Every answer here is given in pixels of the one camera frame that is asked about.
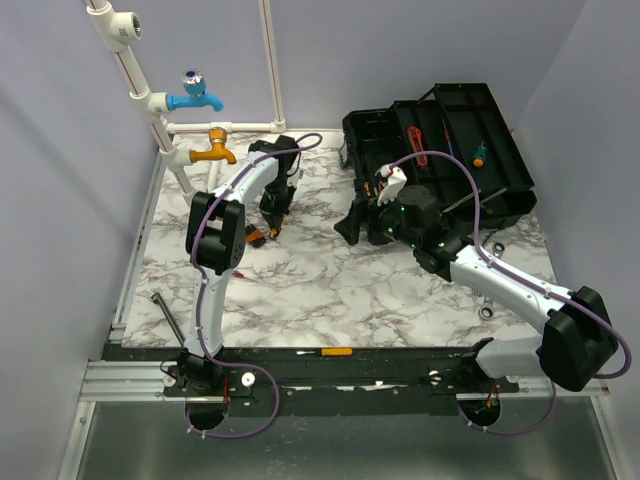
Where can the blue water tap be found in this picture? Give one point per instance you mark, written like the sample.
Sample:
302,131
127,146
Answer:
197,96

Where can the orange black tape measure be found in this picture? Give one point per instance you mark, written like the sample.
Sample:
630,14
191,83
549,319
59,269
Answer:
254,237

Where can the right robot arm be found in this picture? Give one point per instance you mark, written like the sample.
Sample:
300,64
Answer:
573,339

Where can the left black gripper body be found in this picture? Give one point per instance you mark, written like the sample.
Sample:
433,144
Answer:
277,197

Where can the yellow black electric screwdriver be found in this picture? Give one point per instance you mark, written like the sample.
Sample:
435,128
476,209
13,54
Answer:
275,225

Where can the silver ratchet wrench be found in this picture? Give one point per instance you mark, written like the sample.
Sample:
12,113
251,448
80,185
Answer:
486,310

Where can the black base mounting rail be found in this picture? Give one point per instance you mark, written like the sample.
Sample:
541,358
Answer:
256,382

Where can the orange water tap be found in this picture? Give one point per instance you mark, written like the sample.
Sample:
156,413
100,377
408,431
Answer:
217,152

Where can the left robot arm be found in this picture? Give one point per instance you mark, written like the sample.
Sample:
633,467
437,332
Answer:
216,240

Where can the white PVC pipe frame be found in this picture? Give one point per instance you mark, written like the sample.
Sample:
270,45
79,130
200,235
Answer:
118,30

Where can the red black utility knife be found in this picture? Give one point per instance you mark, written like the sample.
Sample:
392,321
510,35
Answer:
415,139

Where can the blue handle screwdriver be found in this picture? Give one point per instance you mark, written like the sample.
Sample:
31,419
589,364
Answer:
448,138

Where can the aluminium extrusion rail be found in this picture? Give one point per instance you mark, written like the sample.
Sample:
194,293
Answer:
130,381

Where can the black plastic toolbox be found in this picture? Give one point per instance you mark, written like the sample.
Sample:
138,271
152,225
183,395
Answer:
494,197

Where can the green stubby screwdriver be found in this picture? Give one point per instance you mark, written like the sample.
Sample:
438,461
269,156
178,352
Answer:
480,156

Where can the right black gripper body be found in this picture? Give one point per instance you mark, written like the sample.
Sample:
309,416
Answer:
389,226

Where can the orange handle screwdriver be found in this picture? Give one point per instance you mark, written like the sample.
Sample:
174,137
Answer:
327,352

